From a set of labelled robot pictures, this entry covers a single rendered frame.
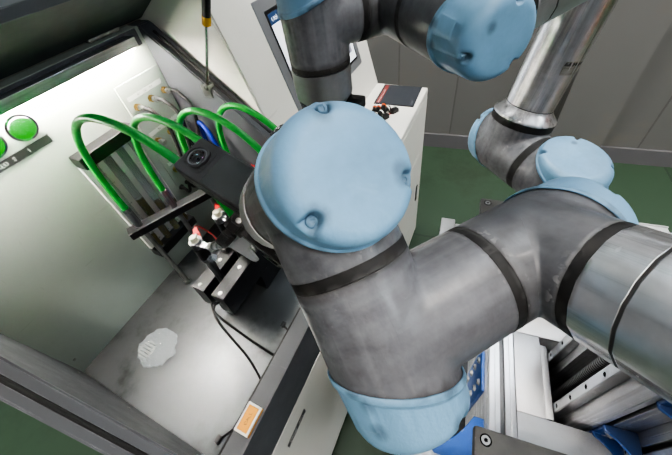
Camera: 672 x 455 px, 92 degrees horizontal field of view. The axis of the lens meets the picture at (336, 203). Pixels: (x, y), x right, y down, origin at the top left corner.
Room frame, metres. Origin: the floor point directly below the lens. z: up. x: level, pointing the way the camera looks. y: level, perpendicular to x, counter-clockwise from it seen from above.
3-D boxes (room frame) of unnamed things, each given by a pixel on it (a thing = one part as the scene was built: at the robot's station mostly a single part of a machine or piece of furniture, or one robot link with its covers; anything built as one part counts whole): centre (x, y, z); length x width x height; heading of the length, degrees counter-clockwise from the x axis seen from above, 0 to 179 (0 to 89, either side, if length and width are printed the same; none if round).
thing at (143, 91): (0.82, 0.41, 1.20); 0.13 x 0.03 x 0.31; 148
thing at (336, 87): (0.41, -0.01, 1.46); 0.08 x 0.08 x 0.05
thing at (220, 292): (0.57, 0.25, 0.91); 0.34 x 0.10 x 0.15; 148
